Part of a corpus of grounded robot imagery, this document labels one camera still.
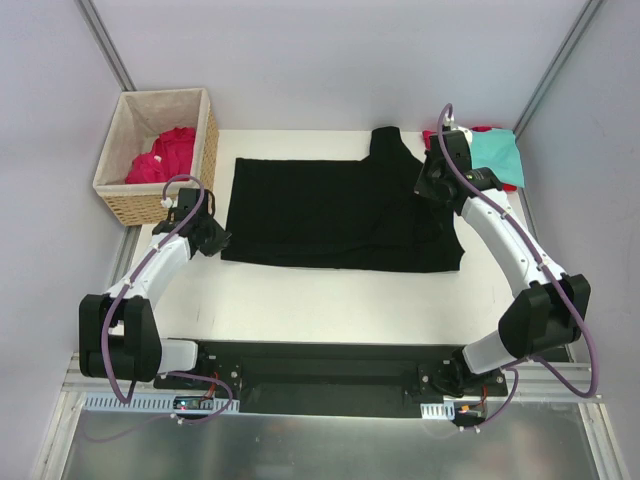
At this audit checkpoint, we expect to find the right white cable duct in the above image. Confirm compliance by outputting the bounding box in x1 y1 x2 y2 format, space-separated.
420 401 456 421

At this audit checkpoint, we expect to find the red t-shirt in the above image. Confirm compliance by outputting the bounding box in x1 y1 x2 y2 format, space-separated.
422 123 519 195

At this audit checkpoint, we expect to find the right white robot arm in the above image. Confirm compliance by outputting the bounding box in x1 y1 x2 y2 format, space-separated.
416 129 591 397

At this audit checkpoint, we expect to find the aluminium frame post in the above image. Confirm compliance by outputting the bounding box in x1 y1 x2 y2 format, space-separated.
514 0 606 139
74 0 136 92

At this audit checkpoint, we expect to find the right aluminium frame post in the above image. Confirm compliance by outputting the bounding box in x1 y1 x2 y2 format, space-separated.
514 0 606 139

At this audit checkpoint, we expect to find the pink t-shirt in basket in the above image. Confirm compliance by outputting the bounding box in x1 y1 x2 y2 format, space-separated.
125 127 196 184

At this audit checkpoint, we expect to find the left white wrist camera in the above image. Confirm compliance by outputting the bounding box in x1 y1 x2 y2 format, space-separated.
161 197 176 210

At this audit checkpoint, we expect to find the wicker basket with liner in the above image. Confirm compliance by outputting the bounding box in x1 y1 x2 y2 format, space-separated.
93 88 219 226

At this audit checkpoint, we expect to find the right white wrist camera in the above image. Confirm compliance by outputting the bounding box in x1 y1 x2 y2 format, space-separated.
442 115 473 145

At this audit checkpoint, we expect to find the left white cable duct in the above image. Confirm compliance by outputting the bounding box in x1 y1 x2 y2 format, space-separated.
84 393 240 416

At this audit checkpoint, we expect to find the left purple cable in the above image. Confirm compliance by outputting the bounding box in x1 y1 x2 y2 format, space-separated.
82 174 234 444

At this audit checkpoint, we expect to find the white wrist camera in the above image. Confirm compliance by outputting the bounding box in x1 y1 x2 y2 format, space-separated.
161 197 176 210
442 115 473 145

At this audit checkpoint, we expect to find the left aluminium frame post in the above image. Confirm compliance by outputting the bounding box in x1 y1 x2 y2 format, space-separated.
74 0 136 92

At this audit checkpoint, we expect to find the teal t-shirt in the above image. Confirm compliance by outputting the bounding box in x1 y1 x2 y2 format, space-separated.
469 127 525 189

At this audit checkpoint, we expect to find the black daisy print t-shirt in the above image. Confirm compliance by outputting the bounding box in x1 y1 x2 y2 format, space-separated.
221 126 464 273

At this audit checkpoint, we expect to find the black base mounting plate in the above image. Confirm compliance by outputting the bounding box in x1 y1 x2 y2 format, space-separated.
153 341 507 418

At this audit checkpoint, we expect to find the white cable duct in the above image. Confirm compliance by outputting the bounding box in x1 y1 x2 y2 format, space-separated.
420 401 456 421
84 393 240 416

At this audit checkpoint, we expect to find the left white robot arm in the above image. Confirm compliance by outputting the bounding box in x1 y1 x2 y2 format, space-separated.
79 188 230 389

